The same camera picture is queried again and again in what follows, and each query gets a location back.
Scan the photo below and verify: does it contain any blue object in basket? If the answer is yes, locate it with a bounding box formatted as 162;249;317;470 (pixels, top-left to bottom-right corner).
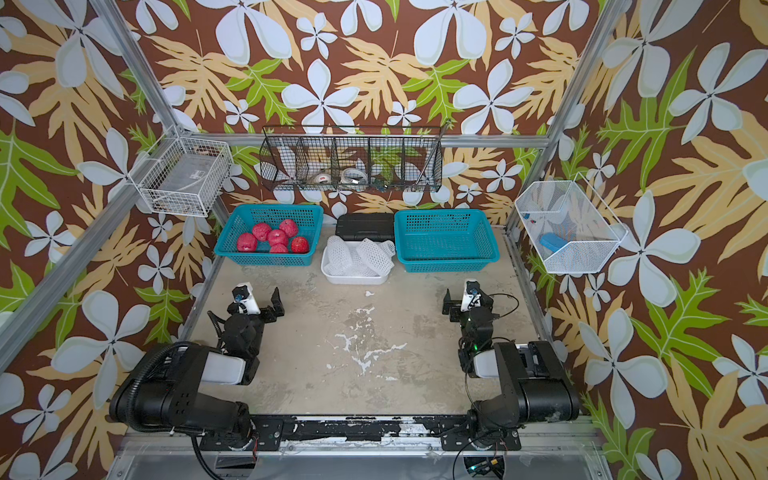
539;232;569;254

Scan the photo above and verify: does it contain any white wire basket right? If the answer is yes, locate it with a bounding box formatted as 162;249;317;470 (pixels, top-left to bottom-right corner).
515;180;628;276

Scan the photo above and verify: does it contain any white item in wire basket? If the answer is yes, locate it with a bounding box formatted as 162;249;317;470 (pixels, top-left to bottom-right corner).
341;167;368;186

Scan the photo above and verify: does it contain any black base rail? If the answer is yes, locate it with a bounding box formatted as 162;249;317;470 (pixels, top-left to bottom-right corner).
200;413;521;453

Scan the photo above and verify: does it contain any left teal plastic basket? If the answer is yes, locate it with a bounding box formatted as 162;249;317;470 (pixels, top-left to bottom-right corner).
215;204;323;267

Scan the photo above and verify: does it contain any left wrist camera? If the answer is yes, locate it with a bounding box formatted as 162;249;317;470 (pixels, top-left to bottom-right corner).
228;282;261;315

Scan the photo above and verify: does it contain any teal plastic basket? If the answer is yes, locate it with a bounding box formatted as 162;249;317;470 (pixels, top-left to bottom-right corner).
394;209;500;273
215;204;323;267

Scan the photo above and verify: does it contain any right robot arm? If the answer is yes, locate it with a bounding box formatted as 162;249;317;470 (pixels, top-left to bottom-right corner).
442;280;581;448

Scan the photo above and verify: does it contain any removed foam net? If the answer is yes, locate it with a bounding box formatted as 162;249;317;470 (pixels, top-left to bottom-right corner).
356;238;396;276
325;235;354;276

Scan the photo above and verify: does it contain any tape roll in wire basket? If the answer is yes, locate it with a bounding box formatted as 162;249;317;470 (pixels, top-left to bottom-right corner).
312;172;332;185

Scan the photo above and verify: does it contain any white wire basket left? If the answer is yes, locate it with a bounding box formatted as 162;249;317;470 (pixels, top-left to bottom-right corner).
129;127;233;217

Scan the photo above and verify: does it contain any black wire wall basket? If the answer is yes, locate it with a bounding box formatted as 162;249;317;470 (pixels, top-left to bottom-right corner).
257;125;445;192

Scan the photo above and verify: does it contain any right teal plastic basket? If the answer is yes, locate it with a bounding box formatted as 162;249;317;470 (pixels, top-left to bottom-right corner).
394;209;500;273

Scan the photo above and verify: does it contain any black plastic case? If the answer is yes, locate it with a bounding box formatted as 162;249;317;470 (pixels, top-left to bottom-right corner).
335;213;395;242

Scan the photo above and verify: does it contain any white rectangular tub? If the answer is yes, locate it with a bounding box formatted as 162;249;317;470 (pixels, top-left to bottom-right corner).
321;241;389;286

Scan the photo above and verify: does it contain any white wire basket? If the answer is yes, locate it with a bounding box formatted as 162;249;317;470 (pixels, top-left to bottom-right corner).
515;180;628;276
129;127;233;217

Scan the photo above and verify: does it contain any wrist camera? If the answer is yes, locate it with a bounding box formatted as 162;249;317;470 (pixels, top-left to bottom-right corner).
460;279;484;312
228;282;261;315

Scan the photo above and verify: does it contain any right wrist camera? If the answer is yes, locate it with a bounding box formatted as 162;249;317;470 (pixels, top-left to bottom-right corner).
460;279;484;312

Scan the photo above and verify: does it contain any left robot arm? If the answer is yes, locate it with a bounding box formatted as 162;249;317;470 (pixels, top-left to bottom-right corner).
109;282;285;447

